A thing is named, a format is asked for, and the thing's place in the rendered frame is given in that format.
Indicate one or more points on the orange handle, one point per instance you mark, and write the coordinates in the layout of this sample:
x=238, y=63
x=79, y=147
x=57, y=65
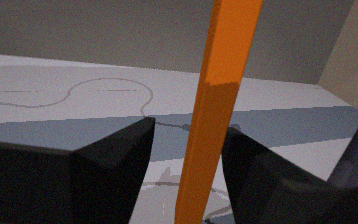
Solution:
x=231, y=30

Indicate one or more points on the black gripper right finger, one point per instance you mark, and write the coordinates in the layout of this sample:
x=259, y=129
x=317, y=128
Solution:
x=265, y=188

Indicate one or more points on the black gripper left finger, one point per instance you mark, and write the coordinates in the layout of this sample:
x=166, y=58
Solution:
x=95, y=184

